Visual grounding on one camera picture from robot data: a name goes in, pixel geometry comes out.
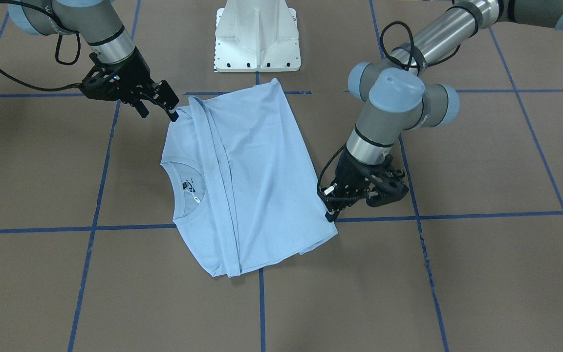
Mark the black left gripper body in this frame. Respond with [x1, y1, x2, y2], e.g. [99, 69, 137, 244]
[317, 148, 409, 208]

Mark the white hang tag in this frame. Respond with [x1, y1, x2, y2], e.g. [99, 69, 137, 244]
[184, 189, 202, 203]

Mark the light blue t-shirt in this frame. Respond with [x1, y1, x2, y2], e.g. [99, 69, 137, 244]
[161, 79, 337, 278]

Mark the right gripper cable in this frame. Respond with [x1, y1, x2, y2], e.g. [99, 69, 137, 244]
[0, 0, 87, 93]

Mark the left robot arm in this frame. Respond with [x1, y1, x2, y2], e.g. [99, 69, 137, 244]
[317, 0, 563, 222]

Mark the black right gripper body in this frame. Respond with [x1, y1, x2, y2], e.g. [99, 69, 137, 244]
[80, 47, 179, 110]

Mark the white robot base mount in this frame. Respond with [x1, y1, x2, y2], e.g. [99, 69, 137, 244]
[213, 0, 302, 73]

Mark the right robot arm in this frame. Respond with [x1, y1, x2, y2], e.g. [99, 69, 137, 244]
[7, 0, 179, 122]

